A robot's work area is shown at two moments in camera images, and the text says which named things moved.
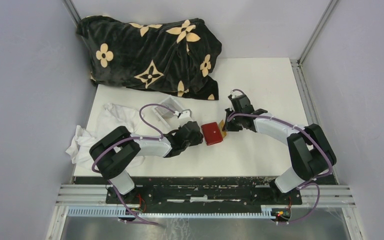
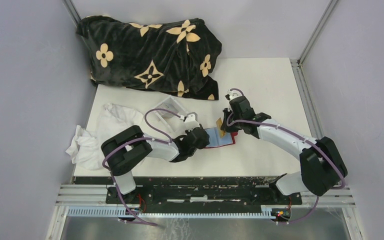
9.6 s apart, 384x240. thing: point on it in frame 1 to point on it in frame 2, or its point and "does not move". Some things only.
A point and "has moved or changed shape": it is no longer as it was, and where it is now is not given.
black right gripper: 228,126 does not move
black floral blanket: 178,58 does not move
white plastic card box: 165,115 does not move
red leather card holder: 212,133 has moved or changed shape
